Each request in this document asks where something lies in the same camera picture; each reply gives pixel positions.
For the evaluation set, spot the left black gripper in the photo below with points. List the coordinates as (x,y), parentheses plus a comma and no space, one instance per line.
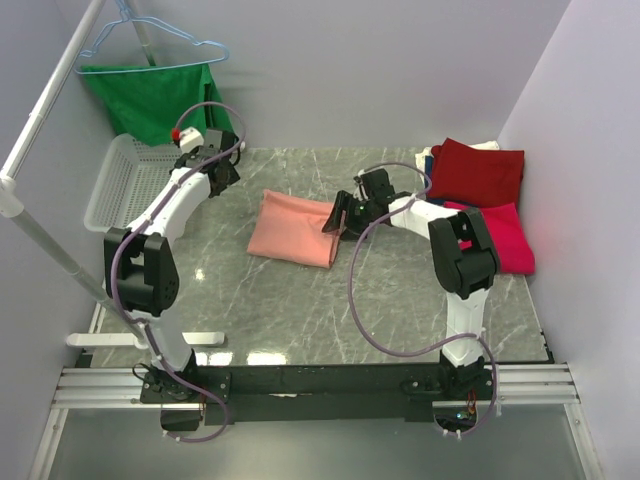
(234,177)

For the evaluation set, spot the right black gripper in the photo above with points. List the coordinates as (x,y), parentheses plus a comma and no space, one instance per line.
(344,202)

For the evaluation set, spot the salmon pink t shirt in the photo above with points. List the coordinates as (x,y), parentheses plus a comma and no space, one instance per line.
(290,228)

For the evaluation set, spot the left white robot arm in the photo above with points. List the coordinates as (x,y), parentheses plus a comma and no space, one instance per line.
(141,273)

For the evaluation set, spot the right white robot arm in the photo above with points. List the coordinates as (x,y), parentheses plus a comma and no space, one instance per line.
(465,262)

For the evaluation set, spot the white plastic laundry basket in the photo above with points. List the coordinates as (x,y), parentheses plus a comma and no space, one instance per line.
(131,177)

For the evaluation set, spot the green hanging t shirt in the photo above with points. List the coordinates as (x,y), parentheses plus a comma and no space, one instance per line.
(146,103)

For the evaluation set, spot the blue folded shirt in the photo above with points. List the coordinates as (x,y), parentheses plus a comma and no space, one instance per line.
(435,201)

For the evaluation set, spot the dark red folded shirt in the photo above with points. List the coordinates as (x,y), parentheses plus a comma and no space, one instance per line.
(477,177)

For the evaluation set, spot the magenta folded shirt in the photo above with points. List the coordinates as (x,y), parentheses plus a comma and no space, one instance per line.
(514,252)

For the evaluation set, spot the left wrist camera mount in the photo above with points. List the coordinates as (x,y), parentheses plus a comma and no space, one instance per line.
(188,139)

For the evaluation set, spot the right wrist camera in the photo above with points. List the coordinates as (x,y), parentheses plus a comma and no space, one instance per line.
(374,185)

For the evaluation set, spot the light blue wire hanger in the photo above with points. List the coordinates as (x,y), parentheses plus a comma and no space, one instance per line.
(129,15)

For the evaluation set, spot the white clothes rack frame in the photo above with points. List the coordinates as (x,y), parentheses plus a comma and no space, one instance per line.
(40,303)

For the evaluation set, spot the aluminium rail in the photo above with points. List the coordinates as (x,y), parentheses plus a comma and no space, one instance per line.
(537,384)

